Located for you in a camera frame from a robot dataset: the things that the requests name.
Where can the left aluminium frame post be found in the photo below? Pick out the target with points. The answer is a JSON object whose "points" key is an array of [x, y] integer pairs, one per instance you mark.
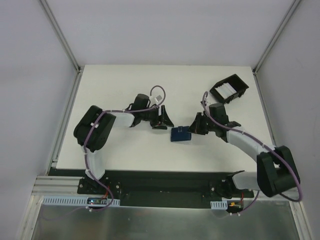
{"points": [[59, 34]]}

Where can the white cable duct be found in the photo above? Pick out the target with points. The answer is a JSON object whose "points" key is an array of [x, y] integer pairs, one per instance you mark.
{"points": [[219, 205], [80, 201]]}

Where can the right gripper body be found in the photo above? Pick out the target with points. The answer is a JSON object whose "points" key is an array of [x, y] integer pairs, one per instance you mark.
{"points": [[200, 124]]}

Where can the blue leather card holder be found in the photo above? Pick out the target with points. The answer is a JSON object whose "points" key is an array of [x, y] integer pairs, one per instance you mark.
{"points": [[180, 134]]}

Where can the aluminium front rail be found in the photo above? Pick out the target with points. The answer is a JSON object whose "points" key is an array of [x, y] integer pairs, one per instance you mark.
{"points": [[50, 185]]}

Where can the black card tray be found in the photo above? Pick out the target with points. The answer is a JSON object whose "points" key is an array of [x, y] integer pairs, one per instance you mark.
{"points": [[236, 82]]}

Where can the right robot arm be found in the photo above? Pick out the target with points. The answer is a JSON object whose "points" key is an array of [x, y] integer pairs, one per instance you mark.
{"points": [[276, 171]]}

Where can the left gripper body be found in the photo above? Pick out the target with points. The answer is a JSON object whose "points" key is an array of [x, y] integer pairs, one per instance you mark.
{"points": [[160, 116]]}

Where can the left white cable duct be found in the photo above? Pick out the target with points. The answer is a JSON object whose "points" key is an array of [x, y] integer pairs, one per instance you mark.
{"points": [[80, 201]]}

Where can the aluminium frame post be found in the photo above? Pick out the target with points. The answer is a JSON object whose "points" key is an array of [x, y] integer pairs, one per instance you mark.
{"points": [[276, 35], [59, 34]]}

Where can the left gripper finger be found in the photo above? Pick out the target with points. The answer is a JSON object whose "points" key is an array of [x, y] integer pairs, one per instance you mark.
{"points": [[159, 127], [165, 118]]}

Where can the right aluminium frame post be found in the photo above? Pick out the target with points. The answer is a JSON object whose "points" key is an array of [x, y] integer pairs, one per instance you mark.
{"points": [[276, 35]]}

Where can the white card stack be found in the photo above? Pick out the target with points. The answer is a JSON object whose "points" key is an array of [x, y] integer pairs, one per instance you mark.
{"points": [[225, 90]]}

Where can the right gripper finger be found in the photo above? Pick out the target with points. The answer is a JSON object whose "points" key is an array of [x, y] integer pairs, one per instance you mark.
{"points": [[201, 132], [195, 127]]}

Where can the right white cable duct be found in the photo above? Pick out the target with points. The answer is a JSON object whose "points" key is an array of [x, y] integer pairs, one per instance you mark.
{"points": [[219, 205]]}

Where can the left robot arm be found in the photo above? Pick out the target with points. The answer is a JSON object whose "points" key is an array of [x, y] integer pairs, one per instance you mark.
{"points": [[94, 128]]}

